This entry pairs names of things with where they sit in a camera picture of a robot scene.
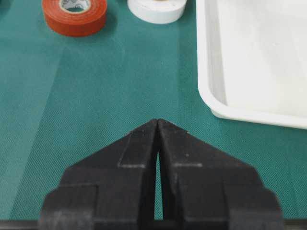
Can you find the white tape roll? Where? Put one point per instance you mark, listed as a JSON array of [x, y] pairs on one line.
[[157, 11]]

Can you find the white plastic tray case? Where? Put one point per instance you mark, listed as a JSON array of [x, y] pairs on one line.
[[252, 60]]

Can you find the green table cloth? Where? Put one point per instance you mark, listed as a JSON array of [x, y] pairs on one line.
[[64, 98]]

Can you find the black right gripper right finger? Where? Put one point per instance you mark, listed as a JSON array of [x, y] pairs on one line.
[[204, 188]]

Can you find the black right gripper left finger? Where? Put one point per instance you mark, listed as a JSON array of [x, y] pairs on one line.
[[112, 189]]

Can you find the red tape roll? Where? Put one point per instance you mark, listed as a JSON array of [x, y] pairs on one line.
[[75, 17]]

